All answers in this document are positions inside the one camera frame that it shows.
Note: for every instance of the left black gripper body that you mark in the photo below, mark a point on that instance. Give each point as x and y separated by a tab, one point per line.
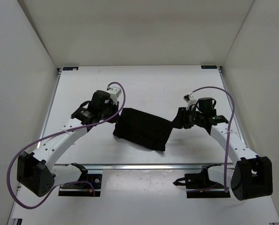
110	110

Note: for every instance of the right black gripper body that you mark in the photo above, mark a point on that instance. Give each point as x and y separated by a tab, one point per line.
188	118

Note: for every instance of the black skirt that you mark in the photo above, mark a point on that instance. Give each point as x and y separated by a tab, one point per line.
144	129

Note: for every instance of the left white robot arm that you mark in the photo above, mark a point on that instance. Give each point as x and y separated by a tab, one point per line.
37	170

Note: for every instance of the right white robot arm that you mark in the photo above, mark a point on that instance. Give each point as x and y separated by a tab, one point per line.
251	176

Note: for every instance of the right blue table label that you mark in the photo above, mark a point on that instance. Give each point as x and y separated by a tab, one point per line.
208	66

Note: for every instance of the blue table label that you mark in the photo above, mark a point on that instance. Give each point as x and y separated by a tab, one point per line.
208	66
70	68

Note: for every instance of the left blue table label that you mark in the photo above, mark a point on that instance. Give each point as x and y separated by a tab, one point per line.
70	68

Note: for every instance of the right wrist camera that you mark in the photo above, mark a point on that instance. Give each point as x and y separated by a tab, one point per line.
190	100

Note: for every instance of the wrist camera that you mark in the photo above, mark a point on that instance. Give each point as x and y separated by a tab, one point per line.
190	100
114	92

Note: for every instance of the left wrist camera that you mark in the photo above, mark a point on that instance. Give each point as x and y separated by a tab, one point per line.
114	92

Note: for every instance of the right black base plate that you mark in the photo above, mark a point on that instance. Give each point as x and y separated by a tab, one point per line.
199	186

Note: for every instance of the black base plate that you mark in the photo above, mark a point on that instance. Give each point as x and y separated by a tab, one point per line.
90	189
199	186

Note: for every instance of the aluminium table rail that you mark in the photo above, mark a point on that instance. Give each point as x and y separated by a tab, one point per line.
144	166

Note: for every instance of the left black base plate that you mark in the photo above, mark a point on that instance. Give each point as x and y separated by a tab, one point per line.
90	189

